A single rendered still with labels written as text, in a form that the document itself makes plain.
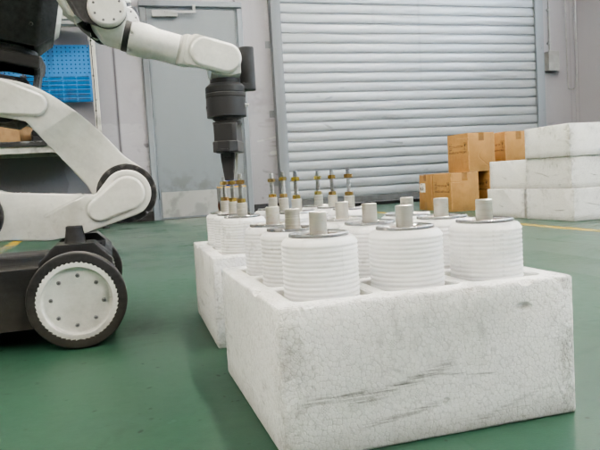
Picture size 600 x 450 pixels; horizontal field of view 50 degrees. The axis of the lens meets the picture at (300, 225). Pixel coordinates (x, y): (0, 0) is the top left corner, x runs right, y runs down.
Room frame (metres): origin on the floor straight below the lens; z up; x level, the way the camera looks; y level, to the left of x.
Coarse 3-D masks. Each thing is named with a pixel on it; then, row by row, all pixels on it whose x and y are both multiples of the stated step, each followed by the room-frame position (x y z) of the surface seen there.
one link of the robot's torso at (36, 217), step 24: (0, 192) 1.49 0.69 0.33; (120, 192) 1.51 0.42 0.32; (144, 192) 1.53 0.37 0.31; (0, 216) 1.47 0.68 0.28; (24, 216) 1.50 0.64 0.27; (48, 216) 1.51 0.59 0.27; (72, 216) 1.50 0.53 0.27; (96, 216) 1.50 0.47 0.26; (120, 216) 1.52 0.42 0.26; (0, 240) 1.48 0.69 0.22; (24, 240) 1.50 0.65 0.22; (48, 240) 1.51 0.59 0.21
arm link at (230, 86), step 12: (240, 48) 1.44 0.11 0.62; (252, 48) 1.45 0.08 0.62; (252, 60) 1.44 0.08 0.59; (216, 72) 1.40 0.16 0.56; (240, 72) 1.42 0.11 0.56; (252, 72) 1.44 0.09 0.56; (216, 84) 1.40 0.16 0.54; (228, 84) 1.40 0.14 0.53; (240, 84) 1.42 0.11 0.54; (252, 84) 1.44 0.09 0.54
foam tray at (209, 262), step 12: (204, 252) 1.37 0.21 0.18; (216, 252) 1.34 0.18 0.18; (204, 264) 1.37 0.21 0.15; (216, 264) 1.24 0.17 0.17; (228, 264) 1.24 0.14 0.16; (240, 264) 1.25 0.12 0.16; (204, 276) 1.39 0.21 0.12; (216, 276) 1.24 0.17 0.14; (204, 288) 1.41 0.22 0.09; (216, 288) 1.24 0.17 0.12; (204, 300) 1.43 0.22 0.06; (216, 300) 1.24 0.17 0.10; (204, 312) 1.45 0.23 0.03; (216, 312) 1.24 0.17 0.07; (216, 324) 1.24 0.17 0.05; (216, 336) 1.25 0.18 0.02
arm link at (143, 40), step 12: (132, 24) 1.37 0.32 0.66; (144, 24) 1.38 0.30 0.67; (96, 36) 1.41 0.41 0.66; (108, 36) 1.35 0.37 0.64; (120, 36) 1.36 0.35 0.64; (132, 36) 1.36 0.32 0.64; (144, 36) 1.37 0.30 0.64; (156, 36) 1.38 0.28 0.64; (168, 36) 1.39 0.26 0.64; (120, 48) 1.38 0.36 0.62; (132, 48) 1.37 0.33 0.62; (144, 48) 1.37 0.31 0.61; (156, 48) 1.38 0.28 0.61; (168, 48) 1.38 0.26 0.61; (156, 60) 1.41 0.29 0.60; (168, 60) 1.40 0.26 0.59
